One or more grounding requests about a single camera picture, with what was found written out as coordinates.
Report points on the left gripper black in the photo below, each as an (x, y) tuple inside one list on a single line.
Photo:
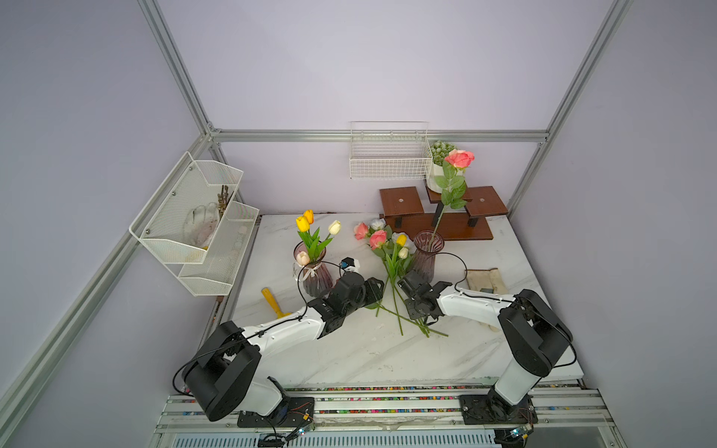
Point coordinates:
[(372, 291)]

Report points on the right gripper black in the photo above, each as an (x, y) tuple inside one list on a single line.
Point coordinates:
[(413, 313)]

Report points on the pink rose flower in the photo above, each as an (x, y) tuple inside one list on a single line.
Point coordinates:
[(378, 239), (362, 231), (453, 182)]

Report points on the yellow tulip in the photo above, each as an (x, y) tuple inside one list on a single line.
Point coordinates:
[(308, 238), (396, 261)]

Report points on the cream white tulip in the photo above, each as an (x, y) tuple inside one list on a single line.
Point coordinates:
[(333, 230)]

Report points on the pale pink tulip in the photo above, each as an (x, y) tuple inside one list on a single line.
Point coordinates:
[(302, 258)]

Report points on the orange tulip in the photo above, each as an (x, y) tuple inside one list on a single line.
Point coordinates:
[(308, 216)]

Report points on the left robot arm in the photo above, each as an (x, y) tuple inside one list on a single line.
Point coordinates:
[(221, 375)]

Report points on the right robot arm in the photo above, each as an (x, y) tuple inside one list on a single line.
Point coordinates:
[(535, 334)]

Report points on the white rose lower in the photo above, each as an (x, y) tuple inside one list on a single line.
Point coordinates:
[(400, 239)]

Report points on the wide purple glass vase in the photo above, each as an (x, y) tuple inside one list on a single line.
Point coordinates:
[(315, 277)]

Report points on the tall purple ribbed glass vase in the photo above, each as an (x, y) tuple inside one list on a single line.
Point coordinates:
[(428, 245)]

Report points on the beige glove with red trim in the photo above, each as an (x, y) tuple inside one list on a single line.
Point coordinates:
[(487, 281)]

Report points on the white rose near stand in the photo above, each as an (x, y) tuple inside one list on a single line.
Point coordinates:
[(378, 224)]

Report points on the brown wooden tiered stand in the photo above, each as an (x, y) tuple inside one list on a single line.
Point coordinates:
[(403, 210)]

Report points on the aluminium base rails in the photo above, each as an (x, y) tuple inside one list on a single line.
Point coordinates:
[(555, 415)]

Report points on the potted green plant white pot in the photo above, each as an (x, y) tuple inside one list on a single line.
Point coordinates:
[(439, 151)]

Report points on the items in mesh shelf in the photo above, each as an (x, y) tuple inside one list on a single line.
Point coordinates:
[(202, 222)]

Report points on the white mesh two-tier shelf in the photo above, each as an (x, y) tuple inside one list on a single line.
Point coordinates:
[(158, 228)]

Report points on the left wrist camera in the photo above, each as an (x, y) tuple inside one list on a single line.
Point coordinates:
[(349, 264)]

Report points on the yellow handled tool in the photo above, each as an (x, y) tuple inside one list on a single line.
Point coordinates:
[(273, 303)]

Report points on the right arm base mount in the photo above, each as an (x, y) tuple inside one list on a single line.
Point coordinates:
[(491, 409)]

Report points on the white wire wall basket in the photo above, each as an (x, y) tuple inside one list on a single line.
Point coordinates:
[(396, 159)]

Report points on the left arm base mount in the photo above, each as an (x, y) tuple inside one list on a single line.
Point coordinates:
[(268, 404)]

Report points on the aluminium frame back rail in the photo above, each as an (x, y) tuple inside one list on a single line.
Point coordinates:
[(333, 136)]

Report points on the aluminium frame post right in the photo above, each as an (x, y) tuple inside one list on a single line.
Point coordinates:
[(607, 30)]

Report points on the aluminium frame post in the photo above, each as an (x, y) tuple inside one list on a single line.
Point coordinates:
[(607, 30), (158, 26)]

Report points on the aluminium frame post left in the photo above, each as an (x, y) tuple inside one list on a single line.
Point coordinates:
[(158, 26)]

